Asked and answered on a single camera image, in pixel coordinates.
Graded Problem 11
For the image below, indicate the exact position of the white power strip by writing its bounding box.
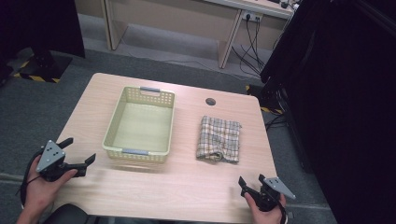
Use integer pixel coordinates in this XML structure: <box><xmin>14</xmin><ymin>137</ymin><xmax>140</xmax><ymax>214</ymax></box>
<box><xmin>241</xmin><ymin>9</ymin><xmax>264</xmax><ymax>23</ymax></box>

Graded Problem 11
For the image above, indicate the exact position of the person's right hand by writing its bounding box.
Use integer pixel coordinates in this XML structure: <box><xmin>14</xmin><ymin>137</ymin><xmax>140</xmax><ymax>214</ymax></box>
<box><xmin>244</xmin><ymin>191</ymin><xmax>288</xmax><ymax>224</ymax></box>

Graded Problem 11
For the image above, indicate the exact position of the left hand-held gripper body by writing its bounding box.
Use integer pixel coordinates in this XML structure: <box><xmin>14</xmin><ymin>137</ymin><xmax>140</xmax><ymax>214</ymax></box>
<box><xmin>35</xmin><ymin>139</ymin><xmax>75</xmax><ymax>183</ymax></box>

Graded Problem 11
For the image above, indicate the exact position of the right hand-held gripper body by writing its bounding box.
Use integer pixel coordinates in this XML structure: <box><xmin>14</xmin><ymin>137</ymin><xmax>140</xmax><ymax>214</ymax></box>
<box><xmin>247</xmin><ymin>176</ymin><xmax>297</xmax><ymax>213</ymax></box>

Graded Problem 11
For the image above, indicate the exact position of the black power cable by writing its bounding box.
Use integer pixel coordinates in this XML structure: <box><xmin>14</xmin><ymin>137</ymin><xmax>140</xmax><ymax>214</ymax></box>
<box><xmin>239</xmin><ymin>17</ymin><xmax>266</xmax><ymax>71</ymax></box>
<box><xmin>231</xmin><ymin>16</ymin><xmax>262</xmax><ymax>77</ymax></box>

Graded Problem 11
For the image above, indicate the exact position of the plaid cloth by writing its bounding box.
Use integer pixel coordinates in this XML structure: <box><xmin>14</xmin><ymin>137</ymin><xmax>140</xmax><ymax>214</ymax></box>
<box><xmin>195</xmin><ymin>115</ymin><xmax>243</xmax><ymax>164</ymax></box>

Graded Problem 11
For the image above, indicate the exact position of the black stand base hazard tape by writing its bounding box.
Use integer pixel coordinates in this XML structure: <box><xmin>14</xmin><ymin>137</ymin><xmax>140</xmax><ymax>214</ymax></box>
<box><xmin>11</xmin><ymin>49</ymin><xmax>75</xmax><ymax>84</ymax></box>
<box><xmin>245</xmin><ymin>83</ymin><xmax>285</xmax><ymax>116</ymax></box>

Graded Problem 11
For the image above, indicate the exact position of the black floor cable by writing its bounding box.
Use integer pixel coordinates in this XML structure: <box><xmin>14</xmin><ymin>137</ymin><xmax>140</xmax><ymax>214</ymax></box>
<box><xmin>264</xmin><ymin>114</ymin><xmax>289</xmax><ymax>131</ymax></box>

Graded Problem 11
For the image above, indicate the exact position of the person's left hand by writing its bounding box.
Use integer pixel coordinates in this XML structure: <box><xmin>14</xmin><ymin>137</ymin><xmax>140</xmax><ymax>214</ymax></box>
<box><xmin>22</xmin><ymin>155</ymin><xmax>78</xmax><ymax>216</ymax></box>

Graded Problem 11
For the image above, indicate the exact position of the person's dark-clothed leg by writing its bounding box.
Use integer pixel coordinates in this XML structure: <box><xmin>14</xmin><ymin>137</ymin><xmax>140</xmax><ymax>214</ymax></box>
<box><xmin>41</xmin><ymin>203</ymin><xmax>92</xmax><ymax>224</ymax></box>

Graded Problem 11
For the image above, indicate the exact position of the large black curtain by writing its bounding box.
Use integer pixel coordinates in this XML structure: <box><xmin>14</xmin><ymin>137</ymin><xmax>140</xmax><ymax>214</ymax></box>
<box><xmin>260</xmin><ymin>0</ymin><xmax>396</xmax><ymax>224</ymax></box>

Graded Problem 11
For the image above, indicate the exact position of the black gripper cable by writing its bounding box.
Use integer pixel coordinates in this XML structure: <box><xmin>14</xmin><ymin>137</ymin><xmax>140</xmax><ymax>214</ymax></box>
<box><xmin>15</xmin><ymin>148</ymin><xmax>45</xmax><ymax>207</ymax></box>

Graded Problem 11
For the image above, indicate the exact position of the black wrist strap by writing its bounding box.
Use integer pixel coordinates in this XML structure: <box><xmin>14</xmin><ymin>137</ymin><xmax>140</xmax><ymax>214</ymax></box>
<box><xmin>278</xmin><ymin>200</ymin><xmax>290</xmax><ymax>224</ymax></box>

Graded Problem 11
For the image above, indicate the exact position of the pale green perforated plastic basket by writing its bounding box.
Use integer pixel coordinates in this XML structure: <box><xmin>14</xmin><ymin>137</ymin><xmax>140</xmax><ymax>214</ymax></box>
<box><xmin>102</xmin><ymin>86</ymin><xmax>176</xmax><ymax>164</ymax></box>

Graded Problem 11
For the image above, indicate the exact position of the dark curtain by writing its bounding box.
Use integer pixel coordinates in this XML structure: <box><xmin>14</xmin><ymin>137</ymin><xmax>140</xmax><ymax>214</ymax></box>
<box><xmin>0</xmin><ymin>0</ymin><xmax>86</xmax><ymax>63</ymax></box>

